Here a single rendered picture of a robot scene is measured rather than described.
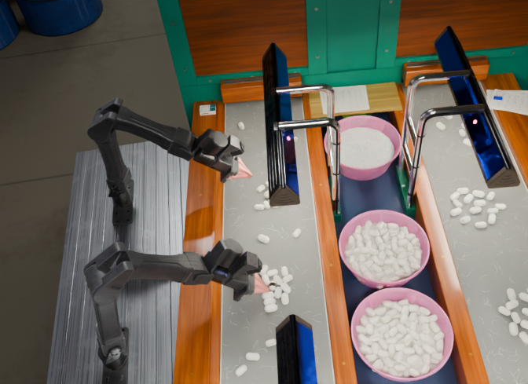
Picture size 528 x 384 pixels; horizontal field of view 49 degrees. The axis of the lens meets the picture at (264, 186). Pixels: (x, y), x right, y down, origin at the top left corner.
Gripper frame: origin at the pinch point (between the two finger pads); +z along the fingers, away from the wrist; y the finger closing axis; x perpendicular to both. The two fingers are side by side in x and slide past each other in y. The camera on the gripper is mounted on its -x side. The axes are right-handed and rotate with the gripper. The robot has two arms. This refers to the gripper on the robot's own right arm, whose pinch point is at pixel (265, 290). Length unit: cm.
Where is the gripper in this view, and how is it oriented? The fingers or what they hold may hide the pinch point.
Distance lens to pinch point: 169.1
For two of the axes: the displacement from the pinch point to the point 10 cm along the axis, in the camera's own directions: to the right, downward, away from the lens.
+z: 8.0, 3.8, 4.6
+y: -0.2, -7.5, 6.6
